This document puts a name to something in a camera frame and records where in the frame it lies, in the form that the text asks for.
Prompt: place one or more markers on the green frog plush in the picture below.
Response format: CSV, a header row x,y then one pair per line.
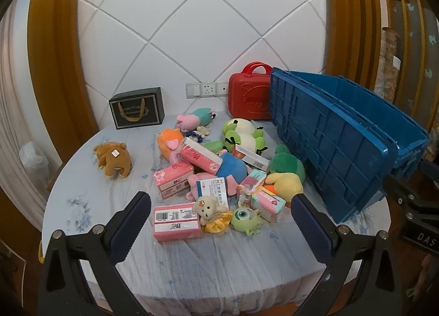
x,y
241,134

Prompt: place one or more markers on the red plastic carry case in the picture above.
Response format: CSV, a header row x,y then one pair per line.
x,y
250,96

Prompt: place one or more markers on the blue plastic crate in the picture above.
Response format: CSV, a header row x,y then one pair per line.
x,y
329,144

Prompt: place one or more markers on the dark green plush toy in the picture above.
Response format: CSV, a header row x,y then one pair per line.
x,y
286,163

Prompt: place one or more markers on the pink tissue pack barcode label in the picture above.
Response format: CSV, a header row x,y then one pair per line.
x,y
176,221

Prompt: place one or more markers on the pink pig plush teal dress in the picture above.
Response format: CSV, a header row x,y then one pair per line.
x,y
197,118

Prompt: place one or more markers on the pink pig plush orange dress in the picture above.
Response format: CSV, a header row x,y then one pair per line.
x,y
169,141

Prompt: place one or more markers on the green one-eyed monster plush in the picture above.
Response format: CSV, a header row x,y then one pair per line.
x,y
244,217

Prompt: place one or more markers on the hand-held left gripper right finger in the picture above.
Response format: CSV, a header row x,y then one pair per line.
x,y
308,223

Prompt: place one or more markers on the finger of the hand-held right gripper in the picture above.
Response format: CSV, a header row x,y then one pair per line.
x,y
431,170
422,208

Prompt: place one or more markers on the navy plush with white flower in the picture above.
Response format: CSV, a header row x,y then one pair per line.
x,y
199,132

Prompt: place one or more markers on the pink floral tissue pack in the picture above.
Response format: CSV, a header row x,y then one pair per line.
x,y
200,158

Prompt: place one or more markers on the bubble-wrapped bundle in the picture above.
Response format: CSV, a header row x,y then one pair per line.
x,y
387,62

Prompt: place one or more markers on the white teddy bear yellow dress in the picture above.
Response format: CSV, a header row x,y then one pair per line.
x,y
207,209

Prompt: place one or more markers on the small pink teal tissue pack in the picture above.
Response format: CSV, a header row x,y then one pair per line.
x,y
253,180

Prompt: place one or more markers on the grey patterned curtain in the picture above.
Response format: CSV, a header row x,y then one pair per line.
x,y
418,45

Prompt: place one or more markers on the white and blue medicine box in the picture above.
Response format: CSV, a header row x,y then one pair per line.
x,y
212,191

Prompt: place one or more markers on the yellow duck plush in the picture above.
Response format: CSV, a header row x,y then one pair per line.
x,y
284,185

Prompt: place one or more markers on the white box red stripe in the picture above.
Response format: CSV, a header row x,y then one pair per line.
x,y
252,158

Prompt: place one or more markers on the pink pig plush blue dress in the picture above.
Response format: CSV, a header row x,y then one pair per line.
x,y
235,168

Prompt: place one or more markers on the brown plush bear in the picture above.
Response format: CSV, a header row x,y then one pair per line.
x,y
115,162

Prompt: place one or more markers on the pink tissue pack white label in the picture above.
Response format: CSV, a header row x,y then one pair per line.
x,y
171,179

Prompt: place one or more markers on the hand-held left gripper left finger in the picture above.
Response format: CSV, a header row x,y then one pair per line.
x,y
132,220

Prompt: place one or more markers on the white plastic bag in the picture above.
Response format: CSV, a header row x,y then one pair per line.
x,y
34,160

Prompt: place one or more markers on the white curtain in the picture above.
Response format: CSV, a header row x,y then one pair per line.
x,y
13,96

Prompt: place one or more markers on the flat green plush toy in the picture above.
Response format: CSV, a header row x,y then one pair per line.
x,y
213,145

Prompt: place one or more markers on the brown wooden wall trim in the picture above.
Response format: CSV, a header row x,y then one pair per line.
x,y
353,21
55,62

